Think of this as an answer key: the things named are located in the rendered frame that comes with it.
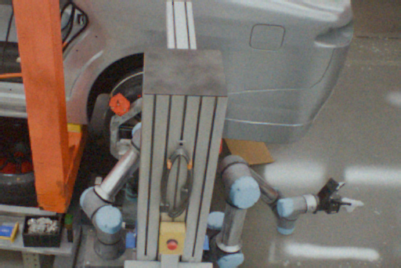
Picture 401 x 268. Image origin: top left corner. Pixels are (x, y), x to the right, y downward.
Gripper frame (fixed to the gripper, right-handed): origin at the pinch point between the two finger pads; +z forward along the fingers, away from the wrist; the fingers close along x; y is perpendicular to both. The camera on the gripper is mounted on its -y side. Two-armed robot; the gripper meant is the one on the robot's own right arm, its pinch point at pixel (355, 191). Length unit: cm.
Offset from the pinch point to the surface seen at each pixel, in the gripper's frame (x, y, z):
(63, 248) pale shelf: -68, 70, -123
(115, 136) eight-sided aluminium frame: -101, 23, -86
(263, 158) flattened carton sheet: -160, 102, 40
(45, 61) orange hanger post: -73, -42, -123
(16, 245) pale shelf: -75, 69, -148
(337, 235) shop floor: -80, 114, 61
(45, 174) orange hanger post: -85, 30, -128
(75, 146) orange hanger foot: -120, 40, -107
